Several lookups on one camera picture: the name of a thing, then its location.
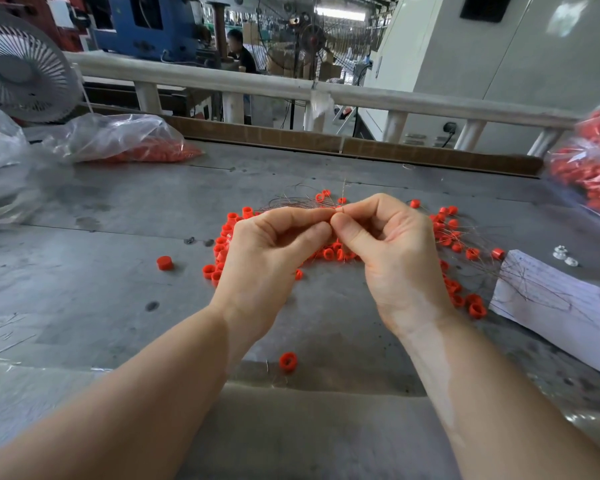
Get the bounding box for person's right hand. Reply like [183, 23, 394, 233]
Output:
[330, 193, 456, 341]

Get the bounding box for person's left hand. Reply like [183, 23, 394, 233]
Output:
[210, 207, 336, 346]

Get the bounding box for pile of red plastic rings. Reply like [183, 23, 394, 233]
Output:
[203, 189, 507, 321]

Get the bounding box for bundle of thin metal wires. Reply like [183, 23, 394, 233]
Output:
[265, 175, 406, 316]

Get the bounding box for person's left forearm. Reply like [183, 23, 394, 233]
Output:
[0, 299, 251, 480]

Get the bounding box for person's right forearm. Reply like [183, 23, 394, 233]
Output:
[405, 317, 600, 480]

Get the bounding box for brown wooden board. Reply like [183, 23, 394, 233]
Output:
[70, 103, 543, 178]

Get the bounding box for white paper sheet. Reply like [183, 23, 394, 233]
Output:
[490, 249, 600, 382]

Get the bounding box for white metal railing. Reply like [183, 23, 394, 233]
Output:
[65, 51, 584, 158]

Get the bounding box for clear bag with red pieces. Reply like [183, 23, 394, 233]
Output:
[42, 113, 203, 164]

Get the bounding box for large clear bag red pieces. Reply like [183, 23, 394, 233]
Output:
[542, 79, 600, 228]

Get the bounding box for large grey machine cabinet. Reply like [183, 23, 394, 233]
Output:
[358, 0, 600, 156]

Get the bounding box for blue industrial machine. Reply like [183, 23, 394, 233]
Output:
[85, 0, 201, 63]

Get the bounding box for white desk fan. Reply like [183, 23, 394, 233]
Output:
[0, 7, 81, 124]

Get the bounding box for red industrial machine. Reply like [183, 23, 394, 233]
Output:
[0, 0, 81, 51]

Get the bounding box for black pedestal fan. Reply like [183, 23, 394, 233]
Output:
[294, 23, 329, 133]

